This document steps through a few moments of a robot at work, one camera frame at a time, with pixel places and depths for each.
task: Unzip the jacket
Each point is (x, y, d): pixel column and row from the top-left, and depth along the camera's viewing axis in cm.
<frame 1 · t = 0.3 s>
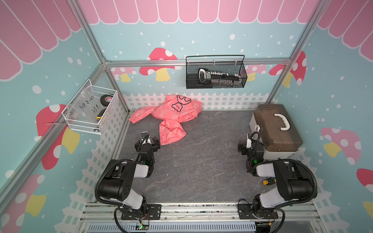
left hand: (148, 140, 93), fingers open
right hand: (248, 140, 94), fingers open
pink patterned kids jacket: (173, 111, 109), point 10 cm above the table
brown lidded toolbox: (279, 136, 91), point 13 cm above the table

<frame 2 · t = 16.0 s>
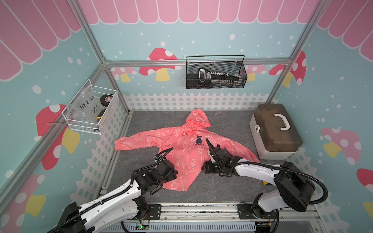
left hand: (171, 175, 80), fingers open
right hand: (205, 168, 87), fingers open
pink patterned kids jacket: (185, 148, 96), point 4 cm above the table
the other named things where they were.

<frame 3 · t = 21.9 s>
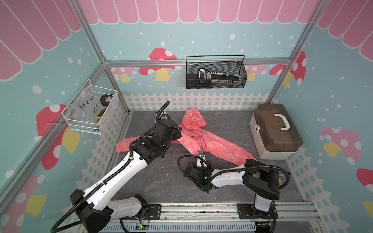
left hand: (177, 129, 73), fingers closed
right hand: (200, 160, 89), fingers closed
pink patterned kids jacket: (194, 133, 102), point 6 cm above the table
the other named things where they were.

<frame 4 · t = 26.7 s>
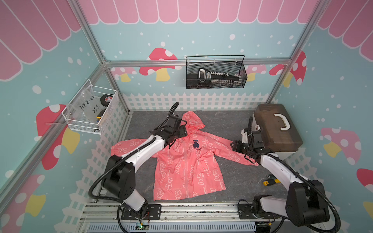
left hand: (181, 132, 89), fingers open
right hand: (233, 144, 89), fingers open
pink patterned kids jacket: (190, 167, 91), on the table
the other named things where they were.

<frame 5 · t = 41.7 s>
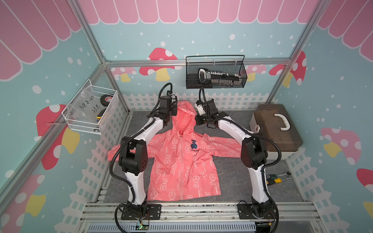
left hand: (171, 106, 95), fingers closed
right hand: (195, 117, 97), fingers closed
the named things where they were.

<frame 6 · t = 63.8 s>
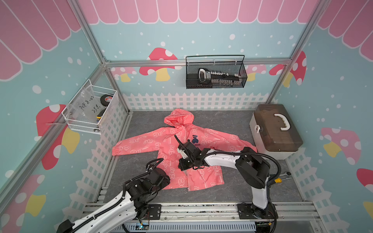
left hand: (166, 182, 82), fingers open
right hand: (178, 167, 87), fingers closed
pink patterned kids jacket: (166, 141, 99), point 5 cm above the table
the other named things where they were.

